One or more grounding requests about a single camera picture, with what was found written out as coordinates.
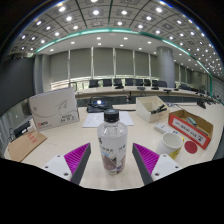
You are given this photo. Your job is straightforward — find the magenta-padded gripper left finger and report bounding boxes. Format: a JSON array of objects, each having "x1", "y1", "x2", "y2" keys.
[{"x1": 42, "y1": 142, "x2": 92, "y2": 186}]

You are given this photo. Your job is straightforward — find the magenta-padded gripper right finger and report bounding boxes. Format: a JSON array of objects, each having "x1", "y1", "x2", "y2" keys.
[{"x1": 131, "y1": 142, "x2": 183, "y2": 186}]

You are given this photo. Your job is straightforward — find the clear black-capped water bottle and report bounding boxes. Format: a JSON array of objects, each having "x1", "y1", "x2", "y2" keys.
[{"x1": 96, "y1": 108, "x2": 129, "y2": 176}]

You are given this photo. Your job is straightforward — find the white paper cup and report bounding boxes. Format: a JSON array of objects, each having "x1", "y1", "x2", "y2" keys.
[{"x1": 155, "y1": 132, "x2": 184, "y2": 160}]

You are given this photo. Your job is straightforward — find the flat round red coaster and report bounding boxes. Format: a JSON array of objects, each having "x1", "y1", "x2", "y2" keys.
[{"x1": 184, "y1": 140, "x2": 199, "y2": 155}]

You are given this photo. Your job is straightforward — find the white paper sheet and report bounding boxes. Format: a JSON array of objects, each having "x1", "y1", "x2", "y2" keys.
[{"x1": 81, "y1": 110, "x2": 135, "y2": 129}]

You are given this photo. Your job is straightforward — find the flat brown cardboard sheet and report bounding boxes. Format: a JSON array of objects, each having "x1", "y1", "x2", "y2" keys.
[{"x1": 7, "y1": 129, "x2": 48, "y2": 163}]

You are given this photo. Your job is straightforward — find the open white cardboard box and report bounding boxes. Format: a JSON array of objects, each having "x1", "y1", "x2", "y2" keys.
[{"x1": 135, "y1": 95, "x2": 171, "y2": 124}]

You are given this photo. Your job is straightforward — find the red-fronted open cardboard box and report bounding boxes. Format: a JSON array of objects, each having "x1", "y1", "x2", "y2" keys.
[{"x1": 167, "y1": 109, "x2": 214, "y2": 150}]

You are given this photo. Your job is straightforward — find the large white cardboard box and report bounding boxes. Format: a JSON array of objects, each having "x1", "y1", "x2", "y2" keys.
[{"x1": 28, "y1": 87, "x2": 81, "y2": 132}]

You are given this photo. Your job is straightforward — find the black desktop microphone console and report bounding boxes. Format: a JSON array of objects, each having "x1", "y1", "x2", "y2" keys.
[{"x1": 86, "y1": 95, "x2": 114, "y2": 114}]

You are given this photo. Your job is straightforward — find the row of black office chairs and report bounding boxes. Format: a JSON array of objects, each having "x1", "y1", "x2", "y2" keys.
[{"x1": 87, "y1": 78, "x2": 169, "y2": 89}]

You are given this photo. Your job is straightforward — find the recessed ceiling lights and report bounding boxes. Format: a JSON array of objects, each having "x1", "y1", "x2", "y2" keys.
[{"x1": 19, "y1": 0, "x2": 218, "y2": 58}]

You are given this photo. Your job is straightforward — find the black device with cable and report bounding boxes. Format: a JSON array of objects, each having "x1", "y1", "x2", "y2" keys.
[{"x1": 11, "y1": 120, "x2": 32, "y2": 139}]

